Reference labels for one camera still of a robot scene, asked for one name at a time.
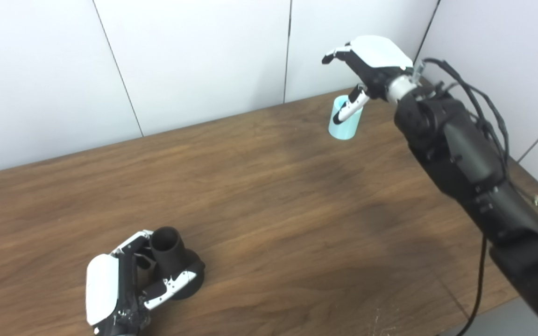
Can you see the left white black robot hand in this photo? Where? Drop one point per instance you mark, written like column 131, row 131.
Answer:
column 103, row 289

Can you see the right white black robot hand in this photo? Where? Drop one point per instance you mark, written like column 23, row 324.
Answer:
column 376, row 53

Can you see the black flared nozzle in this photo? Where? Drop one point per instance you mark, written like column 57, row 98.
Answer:
column 166, row 254

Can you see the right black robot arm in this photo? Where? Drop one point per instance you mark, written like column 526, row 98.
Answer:
column 460, row 149

